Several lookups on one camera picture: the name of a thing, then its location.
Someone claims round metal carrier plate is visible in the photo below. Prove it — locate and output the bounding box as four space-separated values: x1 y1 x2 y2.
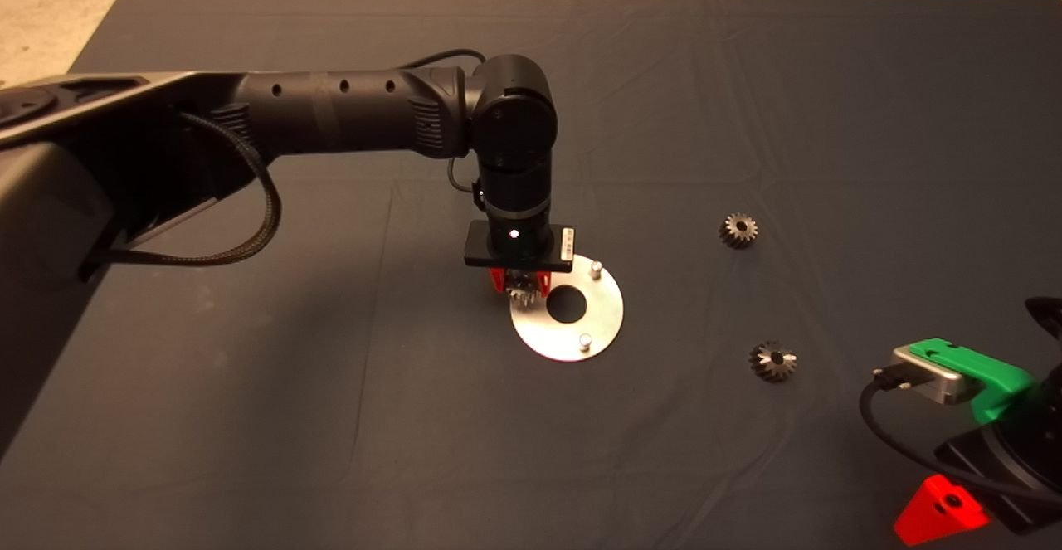
510 253 625 363

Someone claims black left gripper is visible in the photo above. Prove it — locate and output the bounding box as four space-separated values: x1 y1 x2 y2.
465 204 576 294

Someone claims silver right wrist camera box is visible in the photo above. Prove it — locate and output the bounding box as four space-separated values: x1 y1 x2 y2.
892 346 967 404

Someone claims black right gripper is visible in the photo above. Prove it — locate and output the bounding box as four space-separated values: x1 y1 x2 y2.
894 407 1062 545

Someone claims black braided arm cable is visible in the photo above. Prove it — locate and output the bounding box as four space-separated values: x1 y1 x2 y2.
83 110 283 267

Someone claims steel planetary gear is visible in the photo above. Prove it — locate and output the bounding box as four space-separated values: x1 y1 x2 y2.
749 341 799 383
719 212 759 250
504 272 536 310

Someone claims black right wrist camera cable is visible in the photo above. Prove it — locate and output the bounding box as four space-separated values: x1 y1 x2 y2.
859 365 1062 508

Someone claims green right camera mount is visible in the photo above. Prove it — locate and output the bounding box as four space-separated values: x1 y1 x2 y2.
909 336 1038 428

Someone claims dark grey table cloth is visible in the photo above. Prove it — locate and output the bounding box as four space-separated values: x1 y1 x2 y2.
0 0 1062 550

